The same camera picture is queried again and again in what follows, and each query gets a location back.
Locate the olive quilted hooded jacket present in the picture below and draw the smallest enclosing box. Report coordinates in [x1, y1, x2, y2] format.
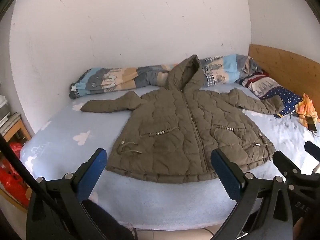
[80, 54, 285, 184]

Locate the black cable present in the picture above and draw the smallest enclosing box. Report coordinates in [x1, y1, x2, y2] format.
[0, 132, 75, 230]

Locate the wooden side table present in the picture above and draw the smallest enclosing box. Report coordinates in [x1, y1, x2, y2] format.
[0, 112, 22, 135]

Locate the patchwork printed quilt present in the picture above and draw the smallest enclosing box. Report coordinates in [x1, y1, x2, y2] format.
[69, 54, 269, 99]

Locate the orange cloth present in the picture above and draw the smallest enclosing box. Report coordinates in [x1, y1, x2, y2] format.
[295, 92, 320, 128]

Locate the white storage box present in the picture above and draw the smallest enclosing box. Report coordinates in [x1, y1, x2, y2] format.
[0, 94, 12, 120]

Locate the red plastic bag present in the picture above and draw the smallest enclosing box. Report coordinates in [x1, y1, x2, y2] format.
[0, 165, 29, 207]
[9, 142, 23, 158]

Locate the person's dark clothing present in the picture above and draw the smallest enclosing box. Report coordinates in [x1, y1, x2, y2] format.
[82, 199, 137, 240]

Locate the striped and starred pillow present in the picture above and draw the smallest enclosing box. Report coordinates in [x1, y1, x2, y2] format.
[235, 71, 304, 119]

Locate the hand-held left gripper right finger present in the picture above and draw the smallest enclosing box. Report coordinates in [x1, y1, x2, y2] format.
[211, 148, 293, 240]

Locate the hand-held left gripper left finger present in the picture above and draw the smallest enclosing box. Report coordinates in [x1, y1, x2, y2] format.
[26, 148, 108, 240]

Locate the wooden headboard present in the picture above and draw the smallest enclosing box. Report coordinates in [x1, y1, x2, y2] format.
[248, 44, 320, 110]

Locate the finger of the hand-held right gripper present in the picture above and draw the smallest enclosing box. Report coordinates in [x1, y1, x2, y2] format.
[272, 151, 302, 180]
[304, 141, 320, 162]

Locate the black phone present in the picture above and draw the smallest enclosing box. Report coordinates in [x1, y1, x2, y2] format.
[306, 117, 318, 133]

